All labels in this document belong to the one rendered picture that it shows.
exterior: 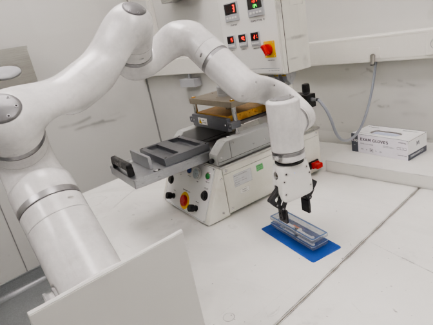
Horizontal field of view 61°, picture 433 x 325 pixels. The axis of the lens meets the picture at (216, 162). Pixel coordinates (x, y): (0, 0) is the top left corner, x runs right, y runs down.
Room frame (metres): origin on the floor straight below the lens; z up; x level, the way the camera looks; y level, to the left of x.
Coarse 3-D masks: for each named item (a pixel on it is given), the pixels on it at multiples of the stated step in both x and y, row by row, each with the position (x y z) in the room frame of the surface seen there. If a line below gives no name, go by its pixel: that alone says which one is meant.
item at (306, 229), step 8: (272, 216) 0.96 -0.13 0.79; (288, 216) 0.94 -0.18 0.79; (288, 224) 0.90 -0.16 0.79; (296, 224) 0.89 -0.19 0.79; (304, 224) 0.88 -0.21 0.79; (312, 224) 0.88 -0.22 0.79; (304, 232) 0.85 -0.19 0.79; (312, 232) 0.84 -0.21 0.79; (320, 232) 0.83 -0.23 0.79; (312, 240) 0.80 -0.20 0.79
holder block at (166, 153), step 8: (152, 144) 1.27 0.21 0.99; (160, 144) 1.25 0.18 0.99; (168, 144) 1.23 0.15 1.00; (176, 144) 1.21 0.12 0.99; (184, 144) 1.24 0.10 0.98; (192, 144) 1.22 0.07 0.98; (200, 144) 1.15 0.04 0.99; (208, 144) 1.16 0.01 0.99; (144, 152) 1.21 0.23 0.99; (152, 152) 1.17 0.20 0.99; (160, 152) 1.20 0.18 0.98; (168, 152) 1.18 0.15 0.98; (176, 152) 1.14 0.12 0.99; (184, 152) 1.11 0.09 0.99; (192, 152) 1.12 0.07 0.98; (200, 152) 1.14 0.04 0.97; (152, 160) 1.16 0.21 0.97; (160, 160) 1.10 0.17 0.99; (168, 160) 1.08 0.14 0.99; (176, 160) 1.09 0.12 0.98
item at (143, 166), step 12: (132, 156) 1.19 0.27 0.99; (144, 156) 1.09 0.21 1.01; (204, 156) 1.13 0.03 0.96; (120, 168) 1.14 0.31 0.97; (144, 168) 1.10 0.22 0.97; (156, 168) 1.07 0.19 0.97; (168, 168) 1.07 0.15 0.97; (180, 168) 1.09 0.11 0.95; (132, 180) 1.02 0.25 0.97; (144, 180) 1.02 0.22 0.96; (156, 180) 1.04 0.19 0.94
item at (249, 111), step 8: (248, 104) 1.33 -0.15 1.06; (256, 104) 1.30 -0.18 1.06; (200, 112) 1.36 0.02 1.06; (208, 112) 1.33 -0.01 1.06; (216, 112) 1.30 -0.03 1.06; (224, 112) 1.28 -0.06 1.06; (240, 112) 1.23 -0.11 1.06; (248, 112) 1.24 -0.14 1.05; (256, 112) 1.26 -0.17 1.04; (264, 112) 1.28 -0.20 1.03; (232, 120) 1.21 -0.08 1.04; (240, 120) 1.23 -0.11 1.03; (248, 120) 1.24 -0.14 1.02
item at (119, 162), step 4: (112, 156) 1.16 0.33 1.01; (116, 156) 1.16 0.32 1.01; (112, 160) 1.15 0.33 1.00; (116, 160) 1.12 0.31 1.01; (120, 160) 1.10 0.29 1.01; (112, 164) 1.16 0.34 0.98; (116, 164) 1.12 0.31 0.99; (120, 164) 1.08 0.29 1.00; (124, 164) 1.05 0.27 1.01; (128, 164) 1.04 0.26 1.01; (124, 168) 1.05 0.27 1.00; (128, 168) 1.04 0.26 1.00; (132, 168) 1.05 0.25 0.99; (128, 172) 1.04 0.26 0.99; (132, 172) 1.04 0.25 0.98; (128, 176) 1.04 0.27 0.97; (132, 176) 1.04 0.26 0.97
